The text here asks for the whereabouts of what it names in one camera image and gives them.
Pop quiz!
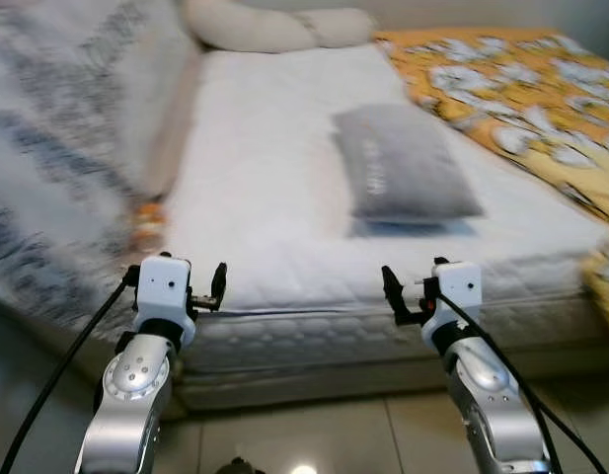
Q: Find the small orange patterned item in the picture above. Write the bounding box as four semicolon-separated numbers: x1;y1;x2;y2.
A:
134;202;169;253

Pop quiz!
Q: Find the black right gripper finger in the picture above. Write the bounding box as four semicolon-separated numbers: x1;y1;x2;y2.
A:
382;265;405;323

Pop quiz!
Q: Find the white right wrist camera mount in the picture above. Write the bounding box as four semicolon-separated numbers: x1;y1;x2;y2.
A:
420;261;483;342

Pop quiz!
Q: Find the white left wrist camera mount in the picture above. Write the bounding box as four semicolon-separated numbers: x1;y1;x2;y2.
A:
133;255;197;349

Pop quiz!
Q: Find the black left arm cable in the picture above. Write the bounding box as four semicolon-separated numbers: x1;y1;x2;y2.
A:
0;275;139;474

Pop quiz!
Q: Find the dark robot foot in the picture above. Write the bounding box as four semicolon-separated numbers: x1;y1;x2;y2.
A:
215;456;266;474

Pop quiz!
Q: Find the white quilted mattress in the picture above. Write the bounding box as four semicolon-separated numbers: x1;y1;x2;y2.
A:
151;44;609;381

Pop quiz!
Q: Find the beige long bolster cushion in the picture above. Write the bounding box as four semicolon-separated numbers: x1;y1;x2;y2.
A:
181;0;376;55

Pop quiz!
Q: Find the yellow egg cartoon blanket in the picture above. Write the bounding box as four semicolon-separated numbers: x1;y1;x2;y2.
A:
373;28;609;342

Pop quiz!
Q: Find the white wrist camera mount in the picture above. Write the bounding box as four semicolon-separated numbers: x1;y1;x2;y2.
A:
133;255;197;349
420;261;483;342

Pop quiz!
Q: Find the grey plush pillow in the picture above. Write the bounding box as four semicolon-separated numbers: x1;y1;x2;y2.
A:
331;104;485;223

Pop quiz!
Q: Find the beige bed base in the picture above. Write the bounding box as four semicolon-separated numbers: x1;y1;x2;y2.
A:
176;346;609;411

